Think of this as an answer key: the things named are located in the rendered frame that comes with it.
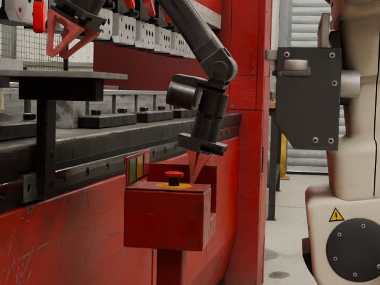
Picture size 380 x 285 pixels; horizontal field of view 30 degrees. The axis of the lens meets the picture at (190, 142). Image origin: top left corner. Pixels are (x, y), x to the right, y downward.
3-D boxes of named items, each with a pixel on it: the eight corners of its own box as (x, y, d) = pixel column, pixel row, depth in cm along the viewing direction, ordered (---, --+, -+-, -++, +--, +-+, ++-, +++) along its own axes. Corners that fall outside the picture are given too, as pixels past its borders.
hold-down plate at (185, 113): (180, 118, 250) (181, 109, 249) (165, 117, 251) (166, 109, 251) (199, 116, 279) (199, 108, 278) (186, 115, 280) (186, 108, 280)
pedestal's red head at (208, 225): (202, 252, 138) (204, 160, 137) (122, 247, 141) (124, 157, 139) (215, 232, 158) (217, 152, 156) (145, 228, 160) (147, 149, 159)
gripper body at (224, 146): (181, 140, 156) (190, 107, 155) (225, 152, 154) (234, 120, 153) (176, 142, 149) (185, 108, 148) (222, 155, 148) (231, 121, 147)
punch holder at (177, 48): (174, 54, 253) (175, 7, 252) (151, 54, 255) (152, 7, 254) (184, 56, 268) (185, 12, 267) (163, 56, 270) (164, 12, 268)
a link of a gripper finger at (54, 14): (27, 45, 121) (54, -4, 119) (46, 48, 128) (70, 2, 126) (59, 65, 120) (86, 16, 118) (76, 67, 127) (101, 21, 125)
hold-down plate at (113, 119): (98, 129, 172) (99, 116, 172) (77, 128, 173) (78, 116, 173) (137, 124, 201) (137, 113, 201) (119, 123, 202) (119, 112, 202)
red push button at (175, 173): (181, 190, 141) (182, 172, 141) (162, 189, 142) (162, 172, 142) (185, 188, 145) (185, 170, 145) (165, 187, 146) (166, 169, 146)
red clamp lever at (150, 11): (152, -3, 211) (159, 21, 219) (139, -3, 212) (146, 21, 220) (151, 1, 210) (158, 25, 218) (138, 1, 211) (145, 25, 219)
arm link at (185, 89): (229, 63, 144) (234, 63, 153) (175, 49, 146) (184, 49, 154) (214, 120, 146) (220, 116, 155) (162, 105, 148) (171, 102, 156)
